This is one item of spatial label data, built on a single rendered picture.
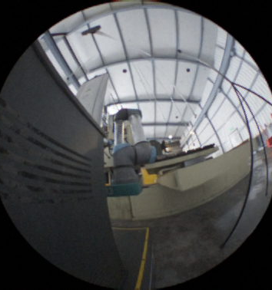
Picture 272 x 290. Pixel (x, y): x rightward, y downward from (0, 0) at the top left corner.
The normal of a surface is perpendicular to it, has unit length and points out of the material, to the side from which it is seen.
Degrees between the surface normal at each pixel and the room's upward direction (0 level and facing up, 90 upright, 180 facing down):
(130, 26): 169
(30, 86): 90
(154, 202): 90
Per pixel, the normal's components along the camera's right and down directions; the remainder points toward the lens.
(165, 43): -0.05, 0.92
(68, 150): 0.98, -0.19
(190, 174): -0.17, -0.39
